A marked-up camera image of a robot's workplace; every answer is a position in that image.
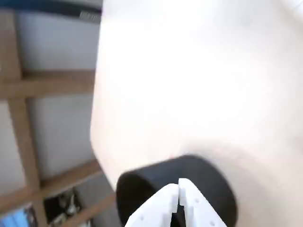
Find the green white plant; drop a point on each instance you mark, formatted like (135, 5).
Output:
(66, 205)

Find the black pot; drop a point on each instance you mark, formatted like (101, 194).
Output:
(213, 184)

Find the blue background object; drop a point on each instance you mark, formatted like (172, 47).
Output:
(16, 217)

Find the wooden shelf frame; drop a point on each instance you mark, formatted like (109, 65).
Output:
(21, 118)

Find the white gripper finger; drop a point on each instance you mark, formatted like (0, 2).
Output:
(198, 208)
(154, 208)

